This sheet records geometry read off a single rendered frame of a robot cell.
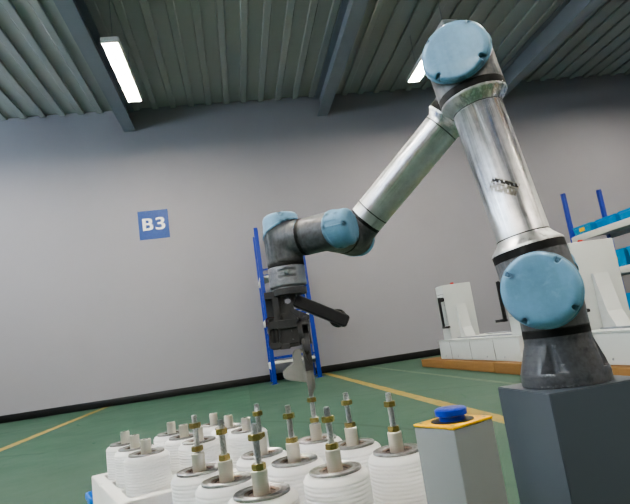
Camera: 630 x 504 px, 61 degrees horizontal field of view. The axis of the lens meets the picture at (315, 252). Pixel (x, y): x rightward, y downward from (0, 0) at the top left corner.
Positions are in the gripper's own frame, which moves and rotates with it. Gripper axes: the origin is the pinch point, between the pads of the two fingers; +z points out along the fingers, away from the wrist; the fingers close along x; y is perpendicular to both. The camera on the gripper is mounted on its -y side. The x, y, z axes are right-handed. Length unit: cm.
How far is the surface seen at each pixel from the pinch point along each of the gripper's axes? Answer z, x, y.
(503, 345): 15, -301, -154
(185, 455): 11.6, -16.9, 29.6
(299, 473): 10.4, 20.9, 4.2
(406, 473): 11.8, 25.2, -11.4
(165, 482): 15.7, -13.0, 33.4
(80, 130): -339, -597, 259
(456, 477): 9.0, 41.4, -14.5
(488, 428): 4.5, 39.3, -20.0
